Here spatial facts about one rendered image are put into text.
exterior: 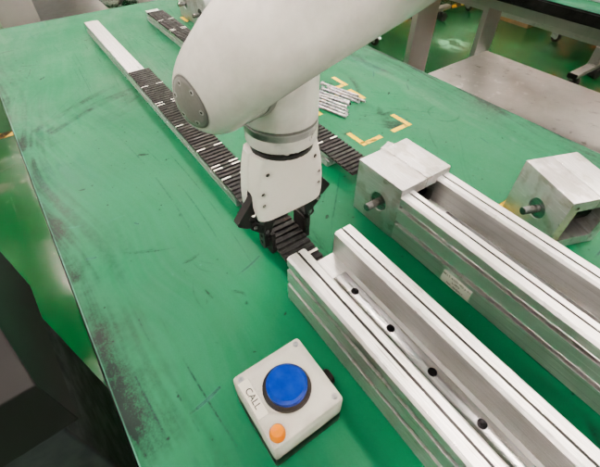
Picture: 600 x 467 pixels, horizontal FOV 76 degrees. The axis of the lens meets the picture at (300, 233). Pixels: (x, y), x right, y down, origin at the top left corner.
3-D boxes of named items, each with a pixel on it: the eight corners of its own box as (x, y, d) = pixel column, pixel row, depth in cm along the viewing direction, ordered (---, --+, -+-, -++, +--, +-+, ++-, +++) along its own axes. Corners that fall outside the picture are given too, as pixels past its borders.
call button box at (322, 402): (238, 399, 42) (231, 376, 38) (308, 352, 46) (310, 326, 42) (277, 468, 38) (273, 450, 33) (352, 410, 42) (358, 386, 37)
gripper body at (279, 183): (298, 105, 48) (299, 176, 56) (226, 131, 44) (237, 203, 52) (336, 132, 44) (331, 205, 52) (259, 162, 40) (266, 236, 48)
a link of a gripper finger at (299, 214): (310, 183, 55) (309, 217, 60) (293, 192, 54) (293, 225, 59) (324, 195, 54) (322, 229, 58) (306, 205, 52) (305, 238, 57)
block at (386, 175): (342, 211, 63) (346, 164, 56) (395, 183, 68) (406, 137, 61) (379, 245, 58) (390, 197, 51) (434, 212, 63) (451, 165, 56)
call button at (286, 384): (259, 384, 38) (257, 376, 37) (292, 362, 40) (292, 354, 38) (281, 420, 36) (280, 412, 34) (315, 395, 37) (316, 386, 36)
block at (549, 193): (489, 208, 64) (512, 162, 57) (548, 198, 65) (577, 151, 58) (527, 254, 57) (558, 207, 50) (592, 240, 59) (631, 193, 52)
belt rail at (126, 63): (87, 32, 118) (83, 22, 116) (101, 30, 120) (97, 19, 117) (236, 206, 64) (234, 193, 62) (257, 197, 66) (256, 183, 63)
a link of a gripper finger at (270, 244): (262, 206, 52) (266, 239, 57) (242, 215, 51) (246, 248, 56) (275, 220, 50) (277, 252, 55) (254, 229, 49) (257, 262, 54)
